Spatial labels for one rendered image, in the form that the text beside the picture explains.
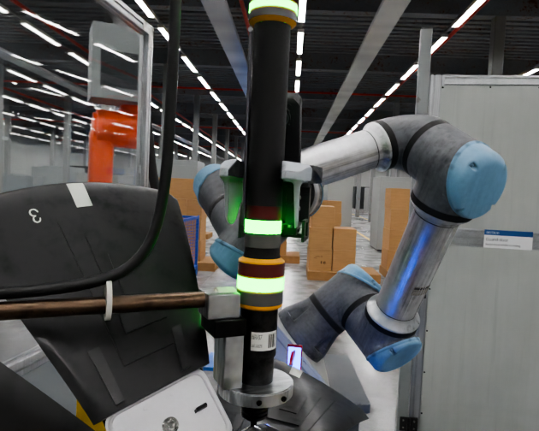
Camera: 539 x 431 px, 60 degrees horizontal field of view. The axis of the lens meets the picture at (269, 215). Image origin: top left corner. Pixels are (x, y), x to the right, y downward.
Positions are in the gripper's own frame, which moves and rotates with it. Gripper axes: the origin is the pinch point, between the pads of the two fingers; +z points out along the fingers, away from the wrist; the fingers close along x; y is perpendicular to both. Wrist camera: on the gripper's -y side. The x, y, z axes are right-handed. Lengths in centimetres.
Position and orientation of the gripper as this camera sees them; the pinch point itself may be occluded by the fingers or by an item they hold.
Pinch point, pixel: (257, 165)
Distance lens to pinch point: 40.7
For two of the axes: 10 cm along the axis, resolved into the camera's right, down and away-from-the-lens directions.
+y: -0.5, 10.0, 0.4
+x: -9.8, -0.6, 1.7
